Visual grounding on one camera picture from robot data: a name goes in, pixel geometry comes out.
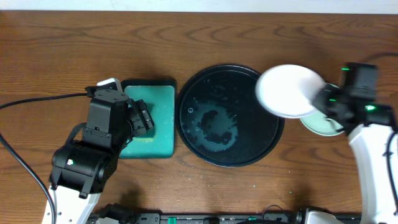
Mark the pale green plate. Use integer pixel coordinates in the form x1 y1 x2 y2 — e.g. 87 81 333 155
300 109 344 137

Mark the white plate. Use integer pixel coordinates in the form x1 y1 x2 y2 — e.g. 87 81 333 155
255 64 326 119

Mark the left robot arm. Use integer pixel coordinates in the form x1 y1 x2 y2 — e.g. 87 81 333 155
42 86 154 223

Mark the round black tray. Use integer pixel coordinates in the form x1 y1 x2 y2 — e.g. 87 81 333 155
175 64 285 167

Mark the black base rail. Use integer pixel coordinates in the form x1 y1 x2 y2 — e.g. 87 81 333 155
85 203 366 224

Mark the green yellow sponge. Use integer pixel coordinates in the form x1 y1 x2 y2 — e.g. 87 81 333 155
133 103 155 142

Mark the black rectangular water tray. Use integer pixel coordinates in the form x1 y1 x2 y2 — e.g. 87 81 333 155
120 79 175 159

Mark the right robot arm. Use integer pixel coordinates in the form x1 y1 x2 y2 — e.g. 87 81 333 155
311 83 397 223

